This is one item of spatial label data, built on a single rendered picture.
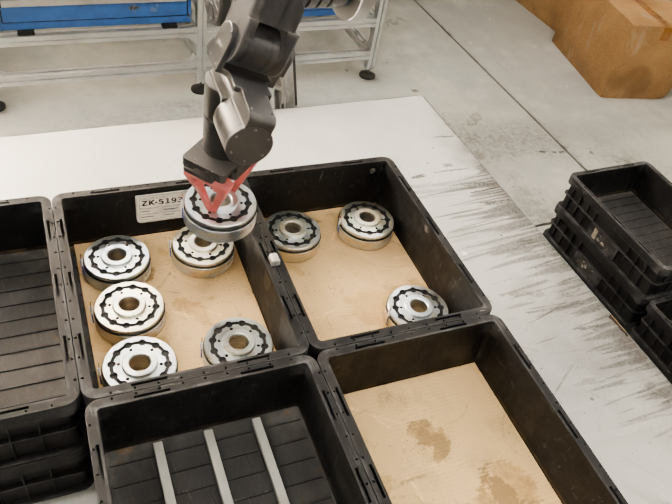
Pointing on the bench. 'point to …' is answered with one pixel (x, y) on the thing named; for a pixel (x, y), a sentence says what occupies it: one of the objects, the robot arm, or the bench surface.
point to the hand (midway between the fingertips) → (221, 196)
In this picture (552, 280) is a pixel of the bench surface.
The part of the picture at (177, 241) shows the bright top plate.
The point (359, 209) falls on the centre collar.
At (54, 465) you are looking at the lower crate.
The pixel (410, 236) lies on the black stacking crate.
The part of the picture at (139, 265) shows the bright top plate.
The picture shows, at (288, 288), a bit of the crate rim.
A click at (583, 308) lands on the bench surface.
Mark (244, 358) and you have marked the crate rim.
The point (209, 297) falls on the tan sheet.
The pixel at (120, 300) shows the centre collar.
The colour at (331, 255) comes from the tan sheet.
